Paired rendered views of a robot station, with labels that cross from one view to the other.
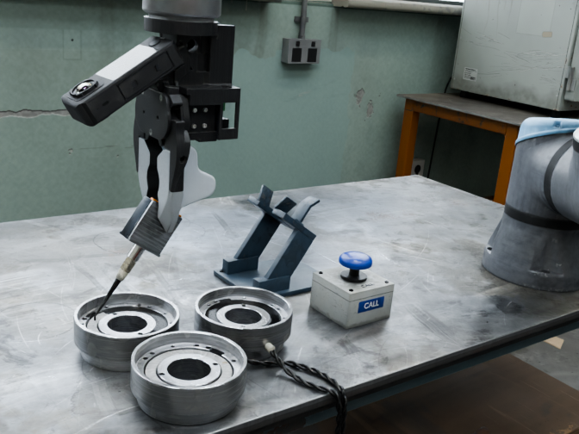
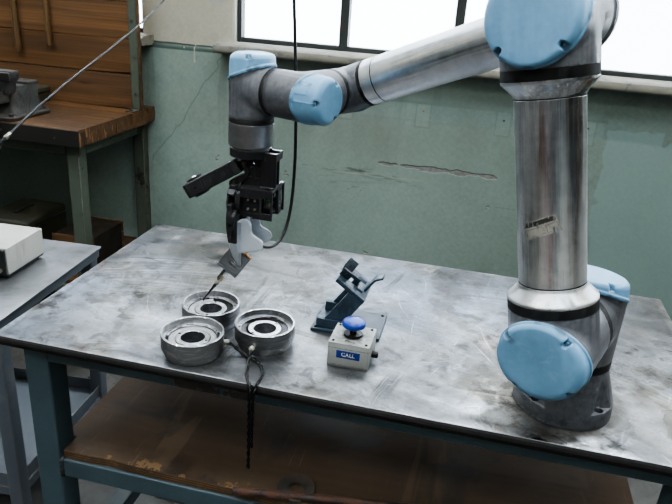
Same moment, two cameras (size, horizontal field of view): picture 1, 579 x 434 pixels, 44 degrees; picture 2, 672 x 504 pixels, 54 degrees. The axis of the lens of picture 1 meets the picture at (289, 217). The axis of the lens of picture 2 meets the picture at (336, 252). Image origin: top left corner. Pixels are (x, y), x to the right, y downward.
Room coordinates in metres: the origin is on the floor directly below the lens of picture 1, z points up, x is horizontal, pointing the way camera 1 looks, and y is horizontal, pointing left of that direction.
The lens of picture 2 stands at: (0.12, -0.80, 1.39)
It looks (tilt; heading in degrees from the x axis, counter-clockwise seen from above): 22 degrees down; 49
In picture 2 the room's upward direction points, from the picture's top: 4 degrees clockwise
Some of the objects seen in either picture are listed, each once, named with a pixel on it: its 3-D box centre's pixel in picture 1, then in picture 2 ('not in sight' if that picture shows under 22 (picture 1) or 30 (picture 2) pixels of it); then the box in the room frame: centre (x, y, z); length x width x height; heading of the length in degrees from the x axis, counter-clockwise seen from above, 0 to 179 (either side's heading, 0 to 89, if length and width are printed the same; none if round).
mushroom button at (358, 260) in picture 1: (353, 274); (353, 332); (0.79, -0.08, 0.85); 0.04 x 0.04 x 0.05
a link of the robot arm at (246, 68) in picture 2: not in sight; (253, 87); (0.71, 0.12, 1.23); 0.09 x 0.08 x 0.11; 106
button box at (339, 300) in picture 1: (355, 292); (355, 346); (0.79, -0.09, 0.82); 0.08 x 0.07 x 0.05; 128
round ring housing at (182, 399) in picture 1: (189, 377); (192, 341); (0.57, 0.08, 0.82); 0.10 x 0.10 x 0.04
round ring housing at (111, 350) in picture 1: (127, 331); (211, 312); (0.65, 0.15, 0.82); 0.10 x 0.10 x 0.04
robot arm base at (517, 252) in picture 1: (540, 239); (566, 374); (0.99, -0.37, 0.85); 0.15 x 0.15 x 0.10
